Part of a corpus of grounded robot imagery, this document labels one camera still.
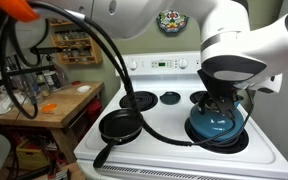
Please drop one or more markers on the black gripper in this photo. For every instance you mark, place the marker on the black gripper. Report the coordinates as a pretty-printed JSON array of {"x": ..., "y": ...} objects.
[{"x": 221, "y": 94}]

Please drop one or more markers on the blue kettle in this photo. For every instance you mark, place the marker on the blue kettle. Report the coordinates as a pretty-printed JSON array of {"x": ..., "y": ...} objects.
[{"x": 207, "y": 121}]

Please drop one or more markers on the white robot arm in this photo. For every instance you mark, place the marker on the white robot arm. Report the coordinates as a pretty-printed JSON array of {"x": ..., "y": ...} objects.
[{"x": 231, "y": 52}]

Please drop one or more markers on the white electric stove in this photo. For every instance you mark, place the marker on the white electric stove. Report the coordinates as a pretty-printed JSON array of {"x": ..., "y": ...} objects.
[{"x": 251, "y": 156}]

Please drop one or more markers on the small blue spoon rest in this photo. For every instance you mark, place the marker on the small blue spoon rest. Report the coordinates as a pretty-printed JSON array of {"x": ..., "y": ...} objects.
[{"x": 170, "y": 98}]

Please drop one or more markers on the black frying pan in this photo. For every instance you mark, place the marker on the black frying pan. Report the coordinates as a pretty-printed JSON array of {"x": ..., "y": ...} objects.
[{"x": 117, "y": 126}]

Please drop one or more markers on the small white dish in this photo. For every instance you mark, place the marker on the small white dish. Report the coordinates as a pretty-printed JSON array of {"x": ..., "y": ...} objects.
[{"x": 83, "y": 88}]

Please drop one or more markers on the wooden spice rack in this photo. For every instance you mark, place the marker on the wooden spice rack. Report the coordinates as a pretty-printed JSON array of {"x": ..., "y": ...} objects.
[{"x": 76, "y": 45}]

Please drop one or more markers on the wooden side table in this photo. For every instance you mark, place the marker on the wooden side table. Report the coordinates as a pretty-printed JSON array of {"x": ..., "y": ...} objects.
[{"x": 56, "y": 112}]

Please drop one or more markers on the orange object on table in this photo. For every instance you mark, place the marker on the orange object on table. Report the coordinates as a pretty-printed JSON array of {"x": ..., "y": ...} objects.
[{"x": 48, "y": 108}]

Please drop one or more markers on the yellow crate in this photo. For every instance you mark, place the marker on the yellow crate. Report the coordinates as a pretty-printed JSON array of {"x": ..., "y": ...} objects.
[{"x": 31, "y": 156}]

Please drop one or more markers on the colourful decorative wall plate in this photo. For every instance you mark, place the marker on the colourful decorative wall plate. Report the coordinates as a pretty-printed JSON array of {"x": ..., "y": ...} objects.
[{"x": 171, "y": 21}]

